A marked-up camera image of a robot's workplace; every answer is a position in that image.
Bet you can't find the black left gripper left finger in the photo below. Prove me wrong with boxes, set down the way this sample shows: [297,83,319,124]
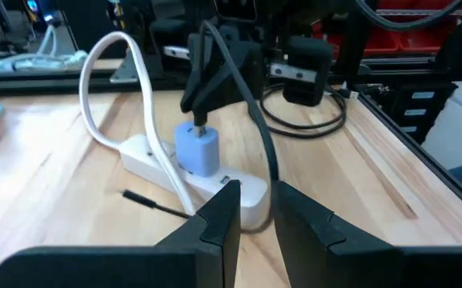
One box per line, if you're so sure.
[0,179,243,288]

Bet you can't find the light blue USB charger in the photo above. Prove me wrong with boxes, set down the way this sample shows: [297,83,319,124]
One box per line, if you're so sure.
[173,121,221,178]

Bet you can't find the red storage bins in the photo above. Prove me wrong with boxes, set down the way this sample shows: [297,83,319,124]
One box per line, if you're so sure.
[312,0,462,57]

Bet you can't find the grey metal corner bracket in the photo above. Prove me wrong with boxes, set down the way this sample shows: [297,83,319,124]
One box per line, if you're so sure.
[109,50,146,85]

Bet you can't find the black drawer cabinet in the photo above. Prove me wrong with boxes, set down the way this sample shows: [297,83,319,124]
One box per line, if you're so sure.
[386,82,460,146]

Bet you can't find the black coiled cable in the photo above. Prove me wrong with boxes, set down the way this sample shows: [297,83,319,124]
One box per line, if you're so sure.
[259,81,360,140]

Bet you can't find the short black USB cable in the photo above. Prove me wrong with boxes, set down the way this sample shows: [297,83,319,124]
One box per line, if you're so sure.
[121,19,281,234]

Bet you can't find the white power strip cord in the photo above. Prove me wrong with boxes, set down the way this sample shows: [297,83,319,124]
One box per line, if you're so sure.
[78,30,198,218]

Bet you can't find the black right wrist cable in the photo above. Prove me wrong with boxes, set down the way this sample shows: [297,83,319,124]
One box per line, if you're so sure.
[352,0,462,33]

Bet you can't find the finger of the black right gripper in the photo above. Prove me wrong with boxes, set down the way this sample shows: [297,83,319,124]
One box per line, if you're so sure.
[179,30,264,126]
[281,34,335,108]

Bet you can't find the bundled white plug cable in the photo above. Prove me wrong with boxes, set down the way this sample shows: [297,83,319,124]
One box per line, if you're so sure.
[0,23,90,86]

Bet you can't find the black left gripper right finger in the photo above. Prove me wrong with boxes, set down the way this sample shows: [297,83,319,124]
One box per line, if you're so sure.
[273,179,462,288]

